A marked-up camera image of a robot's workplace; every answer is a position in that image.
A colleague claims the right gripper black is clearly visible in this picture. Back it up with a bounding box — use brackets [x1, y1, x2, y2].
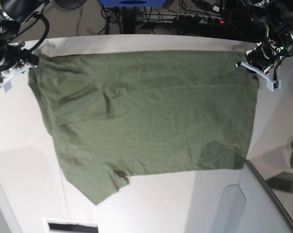
[0, 45, 39, 66]

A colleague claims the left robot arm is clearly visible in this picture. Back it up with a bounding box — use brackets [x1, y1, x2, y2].
[242, 0, 293, 80]

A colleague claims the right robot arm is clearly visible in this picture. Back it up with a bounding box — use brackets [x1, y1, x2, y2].
[0, 0, 50, 73]

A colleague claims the blue plastic bin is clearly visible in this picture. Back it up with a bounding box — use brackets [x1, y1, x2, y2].
[99, 0, 167, 7]

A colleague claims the black table leg post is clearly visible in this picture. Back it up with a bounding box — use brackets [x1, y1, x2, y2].
[122, 7, 138, 34]

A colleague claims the power strip with red light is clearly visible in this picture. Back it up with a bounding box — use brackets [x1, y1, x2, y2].
[178, 15, 225, 25]

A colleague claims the green t-shirt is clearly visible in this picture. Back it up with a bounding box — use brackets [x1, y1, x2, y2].
[28, 51, 259, 205]

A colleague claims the black round fan base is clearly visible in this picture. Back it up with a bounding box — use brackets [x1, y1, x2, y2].
[54, 0, 86, 10]

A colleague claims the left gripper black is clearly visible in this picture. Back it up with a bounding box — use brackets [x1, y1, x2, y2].
[246, 45, 279, 73]

